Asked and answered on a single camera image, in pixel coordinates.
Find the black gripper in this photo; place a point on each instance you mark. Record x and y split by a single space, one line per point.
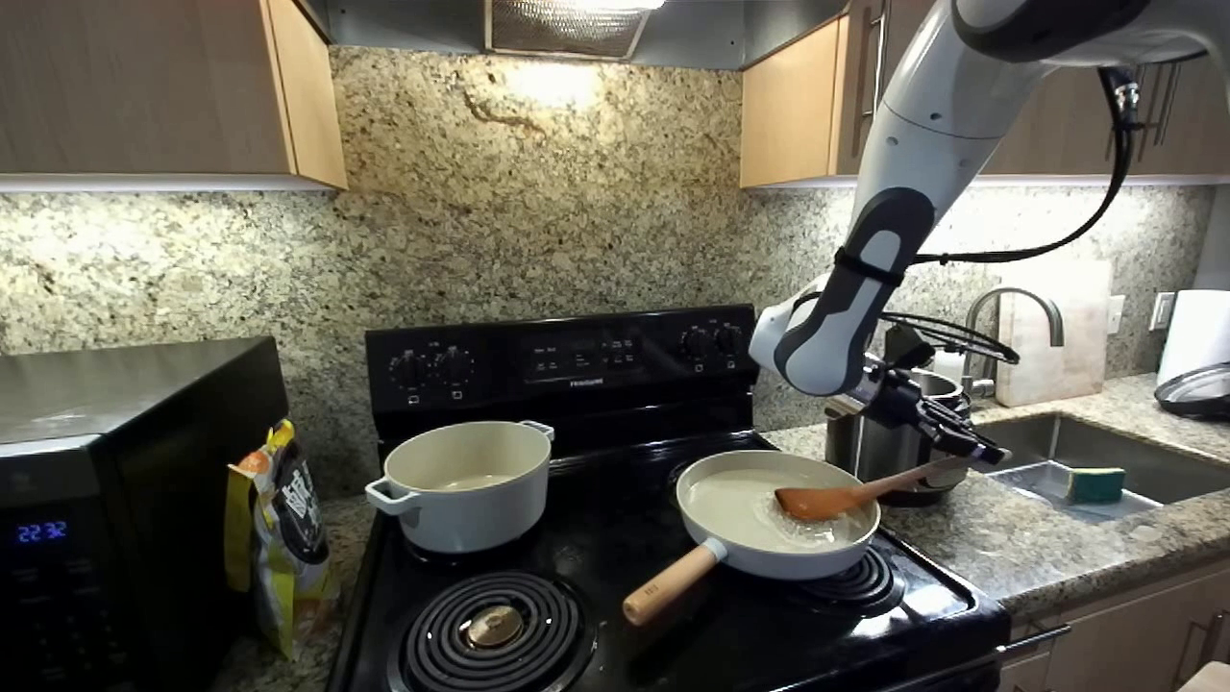
905 404

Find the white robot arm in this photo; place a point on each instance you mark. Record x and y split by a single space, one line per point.
948 108

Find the green yellow sponge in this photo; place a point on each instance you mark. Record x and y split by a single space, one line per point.
1098 486

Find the wooden cabinet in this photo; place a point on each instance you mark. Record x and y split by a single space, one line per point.
165 98
1140 640
809 107

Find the white cutting board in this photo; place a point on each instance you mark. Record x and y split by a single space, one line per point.
1080 290

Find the yellow black snack bag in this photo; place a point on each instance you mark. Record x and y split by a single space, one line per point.
275 540

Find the stainless steel sink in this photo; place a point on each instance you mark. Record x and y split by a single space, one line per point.
1046 448

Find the lower wooden cabinet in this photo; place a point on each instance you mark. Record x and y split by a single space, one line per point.
1140 640

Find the steel range hood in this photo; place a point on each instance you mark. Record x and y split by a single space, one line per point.
635 31

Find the chrome kitchen faucet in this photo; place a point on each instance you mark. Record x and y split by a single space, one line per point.
1032 330

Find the left upper wooden cabinet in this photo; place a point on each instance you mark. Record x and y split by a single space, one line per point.
165 98

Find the white frying pan wooden handle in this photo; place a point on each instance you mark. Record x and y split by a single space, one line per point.
726 505

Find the black round object on counter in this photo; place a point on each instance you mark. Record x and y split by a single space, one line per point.
1201 395

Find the right upper wooden cabinet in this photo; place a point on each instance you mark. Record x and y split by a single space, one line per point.
809 107

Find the wooden spatula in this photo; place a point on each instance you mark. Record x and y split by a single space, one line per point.
816 505

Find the stainless steel pressure cooker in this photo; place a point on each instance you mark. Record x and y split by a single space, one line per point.
870 451

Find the white pot with handles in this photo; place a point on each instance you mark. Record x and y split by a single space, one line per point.
467 486

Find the black microwave oven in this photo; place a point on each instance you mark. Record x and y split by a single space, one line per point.
112 480

